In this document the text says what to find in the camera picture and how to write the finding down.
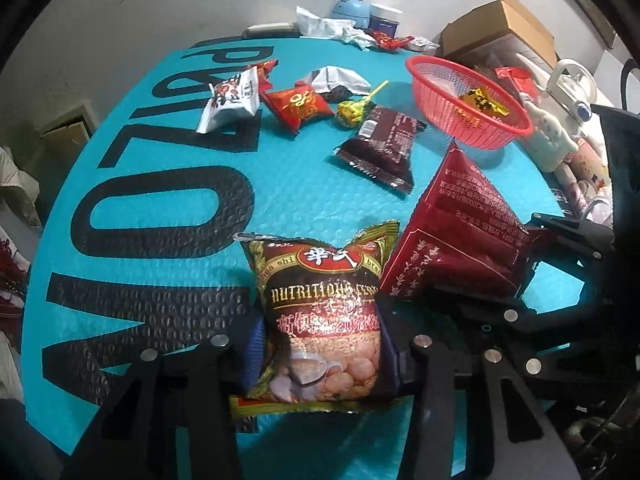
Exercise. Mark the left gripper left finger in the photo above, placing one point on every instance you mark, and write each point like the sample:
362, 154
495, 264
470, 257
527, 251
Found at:
225, 364

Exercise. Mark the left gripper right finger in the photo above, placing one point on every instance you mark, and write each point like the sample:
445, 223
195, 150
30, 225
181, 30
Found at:
424, 367

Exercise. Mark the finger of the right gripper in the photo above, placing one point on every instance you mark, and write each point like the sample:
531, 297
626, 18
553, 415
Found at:
470, 309
573, 241

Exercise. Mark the large red snack bag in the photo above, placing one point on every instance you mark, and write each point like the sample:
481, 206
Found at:
462, 234

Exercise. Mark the green nutrition cereal bag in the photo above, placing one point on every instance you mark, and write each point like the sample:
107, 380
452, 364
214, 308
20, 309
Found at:
324, 331

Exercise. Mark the yellow snack packet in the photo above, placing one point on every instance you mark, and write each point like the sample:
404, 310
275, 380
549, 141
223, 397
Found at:
480, 99

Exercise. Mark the dark brown snack packet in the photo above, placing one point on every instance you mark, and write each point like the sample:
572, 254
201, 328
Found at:
382, 147

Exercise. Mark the white red snack packet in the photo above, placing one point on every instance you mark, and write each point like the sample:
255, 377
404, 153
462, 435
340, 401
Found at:
233, 99

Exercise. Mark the paper cup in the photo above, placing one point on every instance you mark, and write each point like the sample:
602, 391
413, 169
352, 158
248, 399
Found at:
587, 166

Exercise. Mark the teal bubble mat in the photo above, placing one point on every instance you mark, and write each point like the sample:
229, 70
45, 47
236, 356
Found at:
138, 263

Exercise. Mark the red box packet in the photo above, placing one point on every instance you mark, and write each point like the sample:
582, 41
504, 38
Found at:
518, 82

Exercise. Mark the red plastic basket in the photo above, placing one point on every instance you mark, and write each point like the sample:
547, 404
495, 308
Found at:
466, 105

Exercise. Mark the yellow lollipop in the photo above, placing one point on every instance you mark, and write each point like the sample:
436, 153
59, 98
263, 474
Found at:
350, 113

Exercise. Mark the brown cardboard box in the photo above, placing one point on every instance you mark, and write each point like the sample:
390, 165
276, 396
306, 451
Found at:
501, 27

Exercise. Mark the orange red snack packet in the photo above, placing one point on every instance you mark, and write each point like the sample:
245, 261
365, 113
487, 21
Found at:
294, 107

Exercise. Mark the white crumpled wrapper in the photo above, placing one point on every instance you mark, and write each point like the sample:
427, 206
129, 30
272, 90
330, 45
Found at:
328, 78

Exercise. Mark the red candy wrapper at back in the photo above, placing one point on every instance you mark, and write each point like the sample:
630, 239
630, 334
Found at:
387, 43

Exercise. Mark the small red snack packet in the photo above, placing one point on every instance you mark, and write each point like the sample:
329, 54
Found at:
264, 70

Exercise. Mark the white lid jar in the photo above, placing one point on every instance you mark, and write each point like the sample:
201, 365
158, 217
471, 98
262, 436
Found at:
384, 19

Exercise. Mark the blue deer humidifier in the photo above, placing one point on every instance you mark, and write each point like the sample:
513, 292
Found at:
357, 11

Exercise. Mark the white crumpled tissue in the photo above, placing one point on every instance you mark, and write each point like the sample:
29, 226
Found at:
312, 26

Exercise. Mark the white flat device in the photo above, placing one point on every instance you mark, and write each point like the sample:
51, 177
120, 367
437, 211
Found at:
271, 30

